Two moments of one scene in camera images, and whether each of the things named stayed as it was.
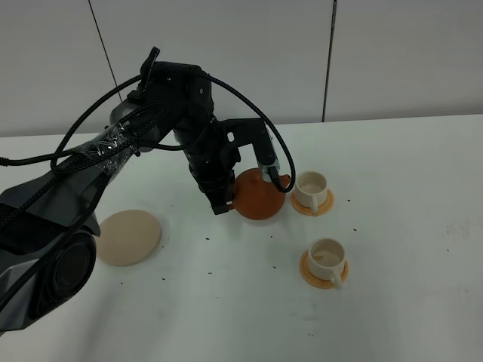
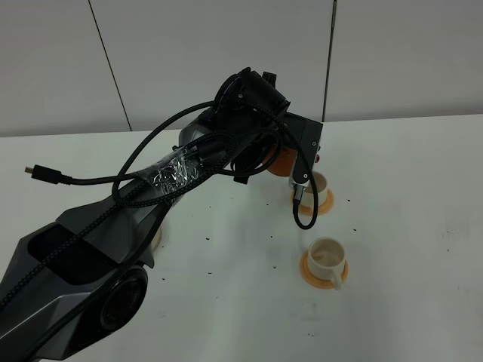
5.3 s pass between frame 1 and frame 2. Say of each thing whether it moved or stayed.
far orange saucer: stayed
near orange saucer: stayed
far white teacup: stayed
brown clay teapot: moved
